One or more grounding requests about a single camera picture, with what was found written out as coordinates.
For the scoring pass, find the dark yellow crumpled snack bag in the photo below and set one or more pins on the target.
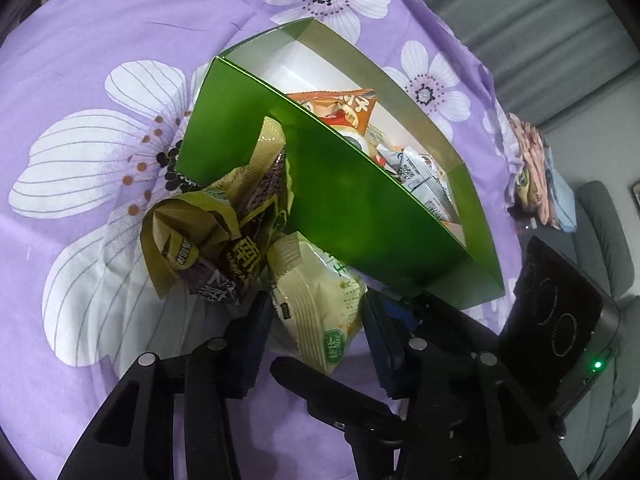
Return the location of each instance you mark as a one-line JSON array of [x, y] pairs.
[[215, 241]]

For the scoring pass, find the light green corn snack bag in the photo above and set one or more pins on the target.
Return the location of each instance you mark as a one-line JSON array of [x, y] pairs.
[[317, 298]]

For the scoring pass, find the white biscuit ball bag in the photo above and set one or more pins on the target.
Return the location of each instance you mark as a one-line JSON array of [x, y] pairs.
[[417, 173]]

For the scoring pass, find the purple floral tablecloth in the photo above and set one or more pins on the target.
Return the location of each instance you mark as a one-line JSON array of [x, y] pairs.
[[94, 93]]

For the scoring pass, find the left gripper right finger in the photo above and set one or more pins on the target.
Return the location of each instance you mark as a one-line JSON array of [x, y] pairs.
[[428, 352]]

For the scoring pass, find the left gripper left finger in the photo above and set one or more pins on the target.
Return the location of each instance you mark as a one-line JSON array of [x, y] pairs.
[[131, 436]]

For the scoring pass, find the folded pink patterned cloths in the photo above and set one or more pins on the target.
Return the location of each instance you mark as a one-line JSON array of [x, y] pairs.
[[540, 191]]

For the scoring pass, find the green cardboard box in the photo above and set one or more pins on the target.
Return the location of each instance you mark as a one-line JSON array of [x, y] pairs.
[[343, 201]]

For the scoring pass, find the orange melon seed bag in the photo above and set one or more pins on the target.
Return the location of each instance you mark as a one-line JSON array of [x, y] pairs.
[[345, 109]]

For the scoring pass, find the grey sofa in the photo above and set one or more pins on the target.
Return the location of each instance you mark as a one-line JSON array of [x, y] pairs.
[[602, 421]]

